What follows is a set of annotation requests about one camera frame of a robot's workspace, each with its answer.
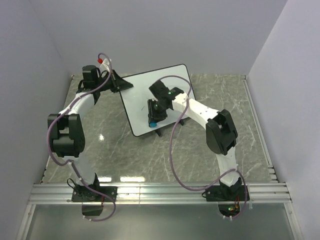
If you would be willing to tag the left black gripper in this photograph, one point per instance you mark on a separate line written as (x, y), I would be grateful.
(119, 83)

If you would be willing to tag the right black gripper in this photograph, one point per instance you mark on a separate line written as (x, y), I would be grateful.
(152, 115)

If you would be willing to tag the blue whiteboard eraser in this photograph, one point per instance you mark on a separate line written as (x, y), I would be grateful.
(153, 124)

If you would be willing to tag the white whiteboard black frame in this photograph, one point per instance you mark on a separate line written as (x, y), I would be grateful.
(135, 99)

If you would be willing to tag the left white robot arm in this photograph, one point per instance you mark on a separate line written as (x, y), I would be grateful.
(65, 137)

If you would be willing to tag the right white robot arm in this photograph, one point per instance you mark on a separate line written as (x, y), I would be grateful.
(220, 135)

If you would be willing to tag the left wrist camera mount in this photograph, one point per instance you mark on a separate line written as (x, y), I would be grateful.
(104, 64)

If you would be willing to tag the wire whiteboard stand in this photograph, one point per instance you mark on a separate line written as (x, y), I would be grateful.
(158, 131)

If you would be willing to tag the aluminium mounting rail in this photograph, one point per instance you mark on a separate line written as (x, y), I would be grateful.
(155, 194)

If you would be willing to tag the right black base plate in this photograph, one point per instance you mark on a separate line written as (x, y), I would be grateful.
(223, 193)

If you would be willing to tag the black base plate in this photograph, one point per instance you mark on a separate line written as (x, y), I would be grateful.
(223, 193)
(82, 195)

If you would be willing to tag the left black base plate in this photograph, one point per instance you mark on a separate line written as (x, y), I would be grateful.
(82, 195)

